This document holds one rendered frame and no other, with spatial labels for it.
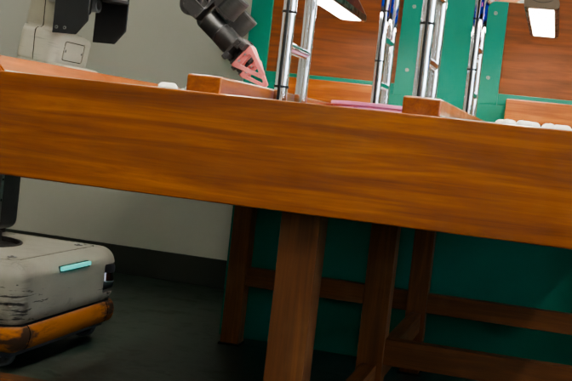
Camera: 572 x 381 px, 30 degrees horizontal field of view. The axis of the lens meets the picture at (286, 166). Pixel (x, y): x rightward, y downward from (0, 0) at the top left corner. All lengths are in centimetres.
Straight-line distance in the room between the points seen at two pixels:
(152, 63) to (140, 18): 20
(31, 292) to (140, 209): 182
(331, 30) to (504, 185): 200
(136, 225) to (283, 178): 311
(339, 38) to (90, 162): 188
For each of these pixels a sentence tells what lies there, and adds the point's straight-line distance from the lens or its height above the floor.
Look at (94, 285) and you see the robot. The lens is 320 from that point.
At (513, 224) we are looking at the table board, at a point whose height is 60.
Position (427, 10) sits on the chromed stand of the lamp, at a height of 92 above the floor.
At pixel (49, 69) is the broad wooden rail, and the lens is 189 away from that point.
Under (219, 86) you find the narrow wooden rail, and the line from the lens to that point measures 158.
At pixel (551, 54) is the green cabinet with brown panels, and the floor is 101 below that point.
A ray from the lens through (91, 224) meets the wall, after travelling 470.
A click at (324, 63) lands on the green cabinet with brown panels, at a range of 342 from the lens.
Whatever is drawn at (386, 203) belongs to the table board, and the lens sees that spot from 150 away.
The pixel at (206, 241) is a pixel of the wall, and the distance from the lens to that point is 451.
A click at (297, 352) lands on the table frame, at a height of 37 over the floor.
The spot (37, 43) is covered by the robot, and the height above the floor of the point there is 85.
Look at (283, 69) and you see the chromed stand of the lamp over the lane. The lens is 185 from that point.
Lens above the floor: 70
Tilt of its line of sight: 2 degrees down
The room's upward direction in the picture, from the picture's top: 6 degrees clockwise
